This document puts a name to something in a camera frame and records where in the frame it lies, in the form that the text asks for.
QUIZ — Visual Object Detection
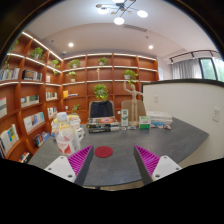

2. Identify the wooden bookshelf wall unit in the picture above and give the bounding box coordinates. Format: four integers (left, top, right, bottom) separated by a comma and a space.
0, 33, 158, 161

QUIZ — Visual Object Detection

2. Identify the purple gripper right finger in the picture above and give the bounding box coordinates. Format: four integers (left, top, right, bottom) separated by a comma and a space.
134, 145, 181, 185

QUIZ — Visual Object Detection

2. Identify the stack of dark books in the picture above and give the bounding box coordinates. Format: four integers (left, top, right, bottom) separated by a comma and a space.
87, 117, 119, 133

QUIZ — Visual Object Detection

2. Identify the stack of white books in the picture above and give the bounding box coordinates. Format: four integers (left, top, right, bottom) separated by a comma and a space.
146, 111, 173, 125

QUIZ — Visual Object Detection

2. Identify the clear plastic water bottle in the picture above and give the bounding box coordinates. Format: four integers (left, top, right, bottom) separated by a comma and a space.
55, 112, 77, 155

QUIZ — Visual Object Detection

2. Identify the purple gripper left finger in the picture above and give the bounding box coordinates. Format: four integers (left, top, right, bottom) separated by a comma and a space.
45, 145, 94, 186

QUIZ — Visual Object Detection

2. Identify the green white carton box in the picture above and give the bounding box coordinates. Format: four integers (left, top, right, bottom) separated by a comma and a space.
121, 109, 128, 127

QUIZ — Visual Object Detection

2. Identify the ceiling chandelier lamp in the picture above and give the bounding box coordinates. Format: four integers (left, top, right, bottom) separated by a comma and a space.
96, 0, 148, 25

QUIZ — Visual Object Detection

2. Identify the brown cardboard board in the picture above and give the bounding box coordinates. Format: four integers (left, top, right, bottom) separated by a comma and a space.
120, 99, 147, 118

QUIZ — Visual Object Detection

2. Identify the red round coaster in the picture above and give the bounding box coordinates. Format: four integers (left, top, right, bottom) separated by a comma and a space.
95, 146, 113, 158

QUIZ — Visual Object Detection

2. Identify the white partition wall panel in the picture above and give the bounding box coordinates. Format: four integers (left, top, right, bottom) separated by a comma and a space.
142, 79, 224, 167

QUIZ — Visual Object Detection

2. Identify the green white tissue box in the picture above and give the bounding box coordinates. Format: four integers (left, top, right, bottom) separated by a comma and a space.
139, 116, 151, 129

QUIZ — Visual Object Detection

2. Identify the black office chair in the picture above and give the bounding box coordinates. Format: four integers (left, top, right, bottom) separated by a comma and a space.
89, 100, 114, 118

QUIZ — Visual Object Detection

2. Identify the white window curtain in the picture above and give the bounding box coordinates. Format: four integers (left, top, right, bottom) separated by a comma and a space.
171, 59, 202, 79

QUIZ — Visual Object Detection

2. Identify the hanging green potted plant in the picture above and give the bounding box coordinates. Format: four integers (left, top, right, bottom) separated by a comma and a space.
93, 84, 108, 100

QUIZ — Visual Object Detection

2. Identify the wooden artist mannequin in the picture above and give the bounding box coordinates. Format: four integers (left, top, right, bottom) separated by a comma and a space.
124, 81, 144, 127

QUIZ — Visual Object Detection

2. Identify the glass mug with handle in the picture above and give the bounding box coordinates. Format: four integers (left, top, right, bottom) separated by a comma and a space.
75, 128, 85, 151

